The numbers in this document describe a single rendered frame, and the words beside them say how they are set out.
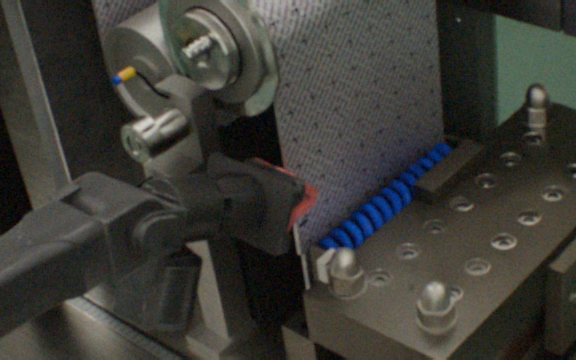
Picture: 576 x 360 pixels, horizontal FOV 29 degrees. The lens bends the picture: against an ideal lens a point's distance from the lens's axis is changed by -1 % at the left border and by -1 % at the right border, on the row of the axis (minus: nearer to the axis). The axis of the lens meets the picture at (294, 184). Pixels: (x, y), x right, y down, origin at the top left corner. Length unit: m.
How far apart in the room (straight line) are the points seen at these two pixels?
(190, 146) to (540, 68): 2.37
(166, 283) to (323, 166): 0.22
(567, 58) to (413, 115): 2.25
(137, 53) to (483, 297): 0.41
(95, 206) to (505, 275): 0.39
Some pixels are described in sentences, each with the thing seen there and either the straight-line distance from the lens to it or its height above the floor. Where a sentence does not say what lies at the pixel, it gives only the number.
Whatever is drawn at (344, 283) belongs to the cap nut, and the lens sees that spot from 1.04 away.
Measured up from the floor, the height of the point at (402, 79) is 1.14.
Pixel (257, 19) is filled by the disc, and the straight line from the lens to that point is 0.96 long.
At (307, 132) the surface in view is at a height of 1.16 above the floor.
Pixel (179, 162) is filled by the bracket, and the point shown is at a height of 1.14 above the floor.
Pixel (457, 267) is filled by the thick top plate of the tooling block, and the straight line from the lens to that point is 1.07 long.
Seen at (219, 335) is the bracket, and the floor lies 0.91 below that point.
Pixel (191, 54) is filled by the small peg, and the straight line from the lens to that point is 0.97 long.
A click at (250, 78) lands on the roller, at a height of 1.23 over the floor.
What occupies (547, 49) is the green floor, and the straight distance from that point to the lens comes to 3.46.
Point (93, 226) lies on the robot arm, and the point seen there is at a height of 1.23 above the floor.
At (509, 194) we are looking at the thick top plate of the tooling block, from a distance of 1.16.
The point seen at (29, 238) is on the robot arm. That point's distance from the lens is 0.85.
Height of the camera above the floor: 1.73
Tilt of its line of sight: 36 degrees down
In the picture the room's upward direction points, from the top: 9 degrees counter-clockwise
